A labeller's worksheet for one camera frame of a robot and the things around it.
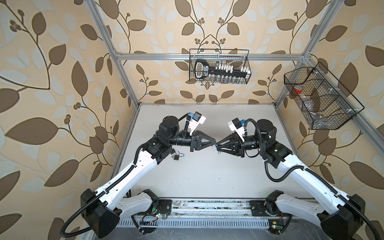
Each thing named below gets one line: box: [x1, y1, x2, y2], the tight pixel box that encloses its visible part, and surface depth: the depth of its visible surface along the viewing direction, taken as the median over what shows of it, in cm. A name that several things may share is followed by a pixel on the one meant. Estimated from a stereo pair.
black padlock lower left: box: [174, 150, 185, 161], surface depth 95 cm
